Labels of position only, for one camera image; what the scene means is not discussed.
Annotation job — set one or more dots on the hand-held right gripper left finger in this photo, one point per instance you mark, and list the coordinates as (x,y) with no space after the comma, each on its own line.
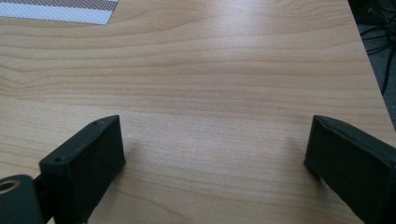
(81,165)

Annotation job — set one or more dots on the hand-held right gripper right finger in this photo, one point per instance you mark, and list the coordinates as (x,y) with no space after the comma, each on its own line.
(355,161)

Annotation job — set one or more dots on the white perforated mat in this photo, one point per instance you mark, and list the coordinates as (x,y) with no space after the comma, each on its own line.
(59,11)

